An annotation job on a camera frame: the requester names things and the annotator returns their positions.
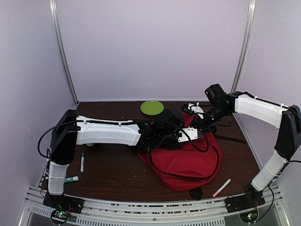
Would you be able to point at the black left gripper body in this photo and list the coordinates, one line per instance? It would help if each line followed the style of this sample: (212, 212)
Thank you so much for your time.
(166, 139)

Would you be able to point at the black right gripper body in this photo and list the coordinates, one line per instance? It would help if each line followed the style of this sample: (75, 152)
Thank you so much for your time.
(217, 114)

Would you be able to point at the red backpack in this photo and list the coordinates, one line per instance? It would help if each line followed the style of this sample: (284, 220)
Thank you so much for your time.
(187, 169)

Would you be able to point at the pink white pen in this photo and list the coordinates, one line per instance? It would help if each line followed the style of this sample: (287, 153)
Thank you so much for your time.
(221, 188)

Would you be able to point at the blue white pen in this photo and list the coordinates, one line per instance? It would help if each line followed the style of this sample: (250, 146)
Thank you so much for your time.
(82, 163)

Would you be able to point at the green white glue stick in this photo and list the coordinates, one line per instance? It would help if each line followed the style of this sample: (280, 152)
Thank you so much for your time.
(71, 179)

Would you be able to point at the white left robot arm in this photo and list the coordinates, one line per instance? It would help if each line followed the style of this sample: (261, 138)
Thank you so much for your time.
(72, 130)

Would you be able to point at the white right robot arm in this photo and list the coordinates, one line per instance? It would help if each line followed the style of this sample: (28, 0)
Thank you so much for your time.
(273, 131)

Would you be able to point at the green plate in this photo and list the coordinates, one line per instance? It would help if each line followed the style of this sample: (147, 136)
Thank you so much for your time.
(152, 107)

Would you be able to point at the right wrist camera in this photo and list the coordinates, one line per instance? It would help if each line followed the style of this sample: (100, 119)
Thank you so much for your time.
(215, 94)

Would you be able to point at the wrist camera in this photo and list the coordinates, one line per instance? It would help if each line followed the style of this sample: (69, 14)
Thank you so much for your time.
(215, 94)
(174, 117)

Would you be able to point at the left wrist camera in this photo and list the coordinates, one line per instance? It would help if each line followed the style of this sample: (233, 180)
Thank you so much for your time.
(174, 117)

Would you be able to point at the aluminium front rail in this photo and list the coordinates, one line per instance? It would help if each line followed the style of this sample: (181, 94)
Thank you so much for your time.
(207, 212)

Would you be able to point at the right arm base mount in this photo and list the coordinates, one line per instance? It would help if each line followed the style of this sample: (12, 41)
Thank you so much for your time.
(247, 204)

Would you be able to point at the right aluminium frame post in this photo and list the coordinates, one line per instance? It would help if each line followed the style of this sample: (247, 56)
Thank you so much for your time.
(246, 43)

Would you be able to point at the aluminium frame post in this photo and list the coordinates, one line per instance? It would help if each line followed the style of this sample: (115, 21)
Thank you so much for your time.
(246, 43)
(62, 54)

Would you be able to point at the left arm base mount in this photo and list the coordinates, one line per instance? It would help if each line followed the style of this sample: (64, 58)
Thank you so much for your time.
(64, 208)

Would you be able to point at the left aluminium frame post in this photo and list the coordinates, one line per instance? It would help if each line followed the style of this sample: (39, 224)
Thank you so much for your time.
(62, 54)

